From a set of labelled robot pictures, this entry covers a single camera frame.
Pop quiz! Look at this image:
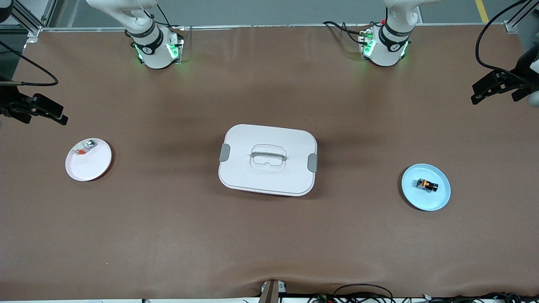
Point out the pink round plate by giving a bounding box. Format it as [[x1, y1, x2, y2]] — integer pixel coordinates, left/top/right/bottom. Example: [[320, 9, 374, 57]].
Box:
[[65, 138, 113, 182]]

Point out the black orange rocker switch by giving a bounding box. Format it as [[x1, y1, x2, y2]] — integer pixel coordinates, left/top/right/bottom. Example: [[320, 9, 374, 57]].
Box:
[[416, 178, 439, 193]]

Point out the light blue round plate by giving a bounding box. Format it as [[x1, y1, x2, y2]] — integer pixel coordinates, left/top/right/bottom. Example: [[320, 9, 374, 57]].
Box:
[[401, 163, 451, 212]]

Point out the white lidded storage box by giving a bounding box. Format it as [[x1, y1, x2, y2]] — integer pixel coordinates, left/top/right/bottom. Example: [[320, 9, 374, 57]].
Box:
[[218, 124, 318, 197]]

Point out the small red white switch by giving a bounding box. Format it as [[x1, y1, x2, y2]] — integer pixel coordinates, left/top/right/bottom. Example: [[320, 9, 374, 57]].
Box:
[[71, 140, 98, 157]]

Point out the aluminium frame profile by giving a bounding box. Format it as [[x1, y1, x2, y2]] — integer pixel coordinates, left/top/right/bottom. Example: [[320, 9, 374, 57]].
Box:
[[0, 0, 57, 37], [503, 0, 539, 34]]

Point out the black right base cable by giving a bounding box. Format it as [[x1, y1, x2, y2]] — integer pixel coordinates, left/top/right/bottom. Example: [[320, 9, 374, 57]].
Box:
[[143, 2, 186, 30]]

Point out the black base cable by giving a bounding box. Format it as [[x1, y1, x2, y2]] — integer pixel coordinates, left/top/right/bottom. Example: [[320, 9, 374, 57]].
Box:
[[322, 21, 372, 46], [143, 2, 186, 30]]

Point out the black left base cable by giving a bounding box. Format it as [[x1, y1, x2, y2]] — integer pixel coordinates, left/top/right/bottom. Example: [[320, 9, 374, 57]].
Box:
[[322, 21, 372, 46]]

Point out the black cable bundle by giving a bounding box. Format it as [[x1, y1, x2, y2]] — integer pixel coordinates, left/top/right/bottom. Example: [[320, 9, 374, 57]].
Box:
[[421, 292, 539, 303]]

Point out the black looped cable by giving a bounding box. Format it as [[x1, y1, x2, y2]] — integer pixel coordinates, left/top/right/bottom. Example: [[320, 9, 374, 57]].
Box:
[[333, 284, 395, 303]]

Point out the brown white bracket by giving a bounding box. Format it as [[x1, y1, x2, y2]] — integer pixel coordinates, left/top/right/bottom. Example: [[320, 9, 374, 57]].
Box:
[[259, 279, 288, 303]]

